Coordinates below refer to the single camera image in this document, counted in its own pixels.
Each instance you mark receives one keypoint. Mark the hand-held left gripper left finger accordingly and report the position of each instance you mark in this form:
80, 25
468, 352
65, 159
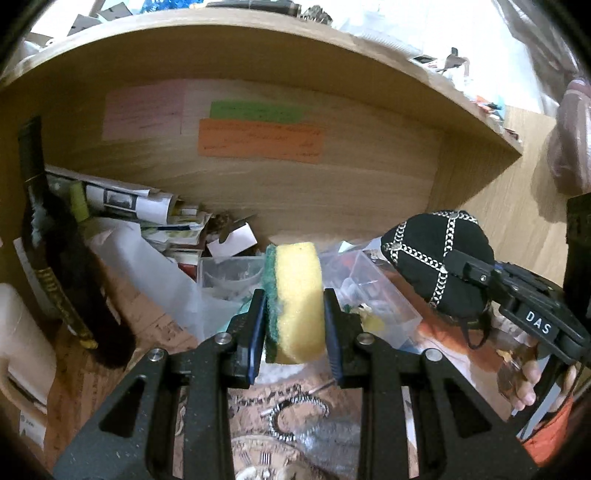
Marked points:
256, 330

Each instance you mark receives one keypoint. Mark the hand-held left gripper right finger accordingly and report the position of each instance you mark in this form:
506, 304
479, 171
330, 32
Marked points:
333, 330

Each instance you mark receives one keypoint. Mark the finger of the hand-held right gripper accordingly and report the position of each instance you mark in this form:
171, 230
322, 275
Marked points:
475, 272

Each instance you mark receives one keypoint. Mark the yellow and green sponge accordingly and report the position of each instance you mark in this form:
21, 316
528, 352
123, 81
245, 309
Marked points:
295, 302

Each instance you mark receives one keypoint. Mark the person's right hand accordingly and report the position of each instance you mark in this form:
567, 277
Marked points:
531, 376

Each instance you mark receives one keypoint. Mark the clear plastic organizer box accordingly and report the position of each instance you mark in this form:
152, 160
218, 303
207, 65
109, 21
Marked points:
364, 290

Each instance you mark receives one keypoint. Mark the white paper card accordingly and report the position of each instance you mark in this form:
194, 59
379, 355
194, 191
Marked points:
231, 241

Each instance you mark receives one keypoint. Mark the orange sleeve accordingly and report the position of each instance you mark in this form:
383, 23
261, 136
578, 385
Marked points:
549, 438

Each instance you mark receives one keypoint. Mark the clear plastic bag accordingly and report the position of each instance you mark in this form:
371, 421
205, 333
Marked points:
152, 277

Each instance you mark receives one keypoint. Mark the rolled newspaper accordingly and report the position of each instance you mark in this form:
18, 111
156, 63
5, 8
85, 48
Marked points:
124, 201

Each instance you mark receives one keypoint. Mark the orange paper note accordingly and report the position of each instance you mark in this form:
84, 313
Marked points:
259, 139

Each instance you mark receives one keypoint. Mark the wooden shelf unit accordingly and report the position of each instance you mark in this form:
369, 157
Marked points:
258, 138

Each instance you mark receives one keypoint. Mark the dark glass bottle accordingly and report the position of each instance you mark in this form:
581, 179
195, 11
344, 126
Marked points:
57, 263

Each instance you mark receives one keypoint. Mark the green paper note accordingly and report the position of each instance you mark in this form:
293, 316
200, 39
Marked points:
256, 112

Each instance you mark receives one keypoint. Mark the white plastic container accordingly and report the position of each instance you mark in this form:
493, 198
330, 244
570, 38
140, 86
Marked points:
21, 341

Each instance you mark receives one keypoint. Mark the pink paper note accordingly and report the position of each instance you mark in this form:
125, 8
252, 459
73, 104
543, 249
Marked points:
143, 109

